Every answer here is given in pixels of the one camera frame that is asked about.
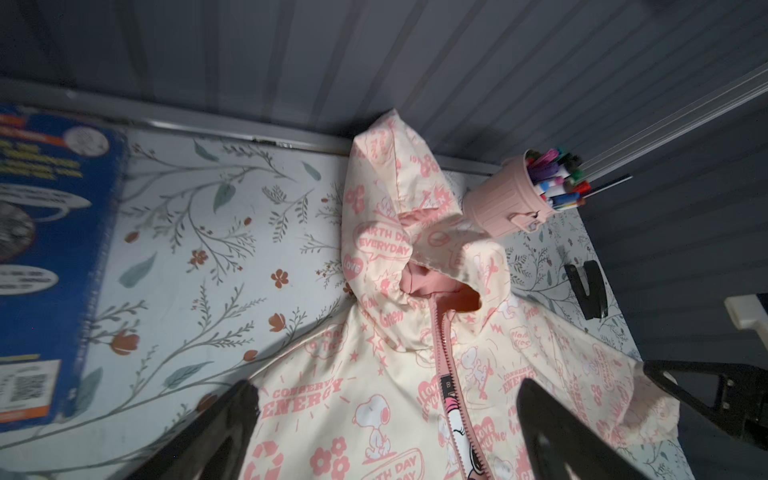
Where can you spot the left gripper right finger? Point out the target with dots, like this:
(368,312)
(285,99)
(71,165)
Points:
(559,445)

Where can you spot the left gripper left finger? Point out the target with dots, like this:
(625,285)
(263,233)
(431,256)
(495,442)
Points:
(214,445)

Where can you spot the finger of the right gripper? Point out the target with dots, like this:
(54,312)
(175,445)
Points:
(731,396)

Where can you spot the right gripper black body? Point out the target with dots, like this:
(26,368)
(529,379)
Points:
(749,312)

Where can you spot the pink patterned hooded jacket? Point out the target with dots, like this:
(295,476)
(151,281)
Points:
(418,379)

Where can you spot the floral table mat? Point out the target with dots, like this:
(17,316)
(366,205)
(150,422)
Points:
(225,256)

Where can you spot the pens in pink cup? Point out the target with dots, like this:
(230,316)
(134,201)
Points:
(557,176)

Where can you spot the pink pen cup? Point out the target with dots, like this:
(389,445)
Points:
(507,202)

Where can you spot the blue sticker book pack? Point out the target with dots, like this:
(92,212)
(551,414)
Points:
(60,183)

